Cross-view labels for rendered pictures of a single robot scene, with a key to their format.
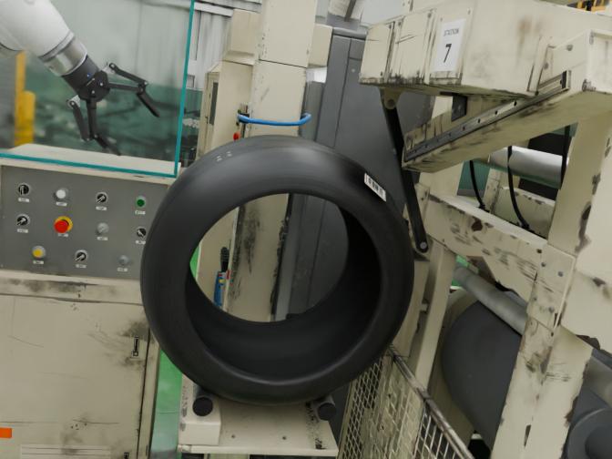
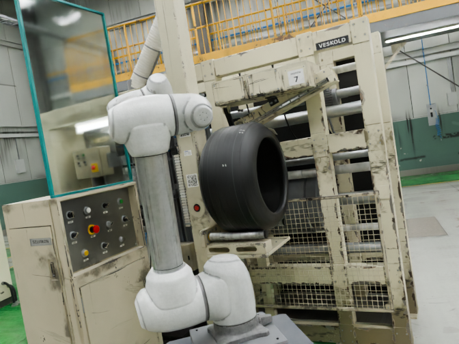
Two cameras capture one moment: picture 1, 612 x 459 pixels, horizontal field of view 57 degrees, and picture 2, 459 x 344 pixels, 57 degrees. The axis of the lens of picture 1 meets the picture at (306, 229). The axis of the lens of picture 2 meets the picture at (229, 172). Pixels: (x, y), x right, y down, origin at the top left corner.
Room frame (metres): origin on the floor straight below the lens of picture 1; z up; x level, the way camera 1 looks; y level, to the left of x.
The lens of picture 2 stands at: (-0.18, 1.89, 1.36)
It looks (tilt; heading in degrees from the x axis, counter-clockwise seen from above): 3 degrees down; 310
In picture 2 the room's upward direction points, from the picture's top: 9 degrees counter-clockwise
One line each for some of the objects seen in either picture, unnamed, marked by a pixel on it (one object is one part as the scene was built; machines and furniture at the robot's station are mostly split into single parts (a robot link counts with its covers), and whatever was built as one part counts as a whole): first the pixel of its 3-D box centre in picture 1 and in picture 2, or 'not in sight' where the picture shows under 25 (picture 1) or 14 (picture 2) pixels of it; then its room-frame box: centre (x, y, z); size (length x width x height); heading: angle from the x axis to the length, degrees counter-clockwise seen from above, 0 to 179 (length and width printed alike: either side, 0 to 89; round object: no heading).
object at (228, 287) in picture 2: not in sight; (226, 286); (0.79, 0.85, 0.90); 0.18 x 0.16 x 0.22; 58
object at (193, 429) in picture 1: (199, 391); (238, 247); (1.26, 0.20, 0.83); 0.36 x 0.09 x 0.06; 12
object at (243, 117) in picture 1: (272, 119); not in sight; (1.54, 0.13, 1.51); 0.19 x 0.19 x 0.06; 12
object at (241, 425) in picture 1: (253, 406); (249, 246); (1.29, 0.06, 0.80); 0.37 x 0.36 x 0.02; 102
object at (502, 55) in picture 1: (456, 58); (265, 85); (1.23, -0.26, 1.71); 0.61 x 0.25 x 0.15; 12
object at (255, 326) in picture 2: not in sight; (241, 323); (0.77, 0.83, 0.76); 0.22 x 0.18 x 0.06; 55
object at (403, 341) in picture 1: (384, 295); not in sight; (1.59, -0.26, 1.05); 0.20 x 0.15 x 0.30; 12
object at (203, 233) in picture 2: not in sight; (220, 231); (1.47, 0.10, 0.90); 0.40 x 0.03 x 0.10; 102
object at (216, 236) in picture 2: (202, 368); (237, 235); (1.26, 0.20, 0.90); 0.35 x 0.05 x 0.05; 12
